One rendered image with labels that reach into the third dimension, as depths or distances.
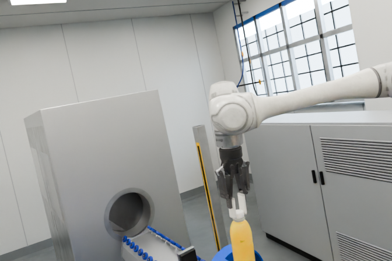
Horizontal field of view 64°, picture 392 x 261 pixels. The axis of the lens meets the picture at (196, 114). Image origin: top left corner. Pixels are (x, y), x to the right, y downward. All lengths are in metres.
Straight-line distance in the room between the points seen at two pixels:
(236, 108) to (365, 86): 0.46
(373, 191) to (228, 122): 2.09
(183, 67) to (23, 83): 2.67
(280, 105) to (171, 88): 5.00
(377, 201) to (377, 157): 0.36
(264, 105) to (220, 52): 5.53
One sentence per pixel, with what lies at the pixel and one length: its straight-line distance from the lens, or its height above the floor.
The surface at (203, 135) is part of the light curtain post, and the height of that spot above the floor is 1.64.
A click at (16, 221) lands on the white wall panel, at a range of 5.61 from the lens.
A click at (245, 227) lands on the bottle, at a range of 1.10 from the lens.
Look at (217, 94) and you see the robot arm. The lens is 0.98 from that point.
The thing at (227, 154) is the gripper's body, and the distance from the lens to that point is 1.01.
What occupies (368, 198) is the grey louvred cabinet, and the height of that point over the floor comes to 0.85.
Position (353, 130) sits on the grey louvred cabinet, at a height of 1.39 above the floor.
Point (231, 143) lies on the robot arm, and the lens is 1.00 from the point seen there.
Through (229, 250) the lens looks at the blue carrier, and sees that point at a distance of 1.43.
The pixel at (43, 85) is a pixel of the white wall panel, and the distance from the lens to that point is 5.43.
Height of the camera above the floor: 1.90
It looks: 4 degrees down
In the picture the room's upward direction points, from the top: 11 degrees counter-clockwise
